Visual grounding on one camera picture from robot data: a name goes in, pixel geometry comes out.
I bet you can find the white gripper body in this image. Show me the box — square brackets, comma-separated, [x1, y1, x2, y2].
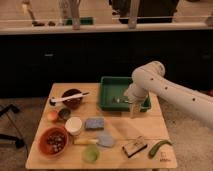
[124, 83, 148, 103]

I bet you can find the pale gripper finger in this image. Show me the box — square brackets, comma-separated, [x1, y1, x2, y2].
[130, 103, 141, 118]

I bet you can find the silver metal fork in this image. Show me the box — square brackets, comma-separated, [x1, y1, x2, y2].
[113, 97, 131, 104]

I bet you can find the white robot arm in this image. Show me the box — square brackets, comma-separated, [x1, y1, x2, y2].
[125, 61, 213, 129]

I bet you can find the green plastic tray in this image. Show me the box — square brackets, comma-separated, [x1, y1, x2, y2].
[98, 75, 152, 113]

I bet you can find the brown wooden block brush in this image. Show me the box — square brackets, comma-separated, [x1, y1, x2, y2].
[122, 136, 148, 158]

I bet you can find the grey blue cloth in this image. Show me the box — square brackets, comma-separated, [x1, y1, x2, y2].
[97, 132, 115, 148]

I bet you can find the green cucumber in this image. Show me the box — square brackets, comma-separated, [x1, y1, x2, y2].
[148, 140, 172, 158]

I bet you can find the blue sponge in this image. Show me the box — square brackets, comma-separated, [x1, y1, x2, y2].
[85, 118, 104, 130]

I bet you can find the dark red bowl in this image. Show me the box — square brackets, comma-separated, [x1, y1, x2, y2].
[61, 88, 84, 110]

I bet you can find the white round cup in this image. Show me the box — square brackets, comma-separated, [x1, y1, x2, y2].
[65, 117, 83, 135]

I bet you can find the light green cup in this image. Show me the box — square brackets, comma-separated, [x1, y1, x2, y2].
[83, 145, 99, 163]

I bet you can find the wooden folding table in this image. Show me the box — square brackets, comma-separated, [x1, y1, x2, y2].
[26, 83, 177, 170]

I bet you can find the small dark green cup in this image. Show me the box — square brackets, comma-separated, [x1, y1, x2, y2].
[58, 108, 71, 121]

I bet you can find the orange peach fruit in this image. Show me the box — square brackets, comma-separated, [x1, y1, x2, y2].
[47, 110, 58, 122]

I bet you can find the orange bowl with nuts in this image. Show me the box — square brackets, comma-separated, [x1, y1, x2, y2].
[38, 126, 69, 158]

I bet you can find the black chair base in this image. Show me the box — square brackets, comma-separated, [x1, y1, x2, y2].
[0, 103, 26, 150]

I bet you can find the yellow handled brush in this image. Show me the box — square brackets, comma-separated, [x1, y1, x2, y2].
[74, 138, 98, 145]

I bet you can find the white handled spatula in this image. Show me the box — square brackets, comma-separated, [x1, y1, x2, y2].
[49, 92, 89, 106]

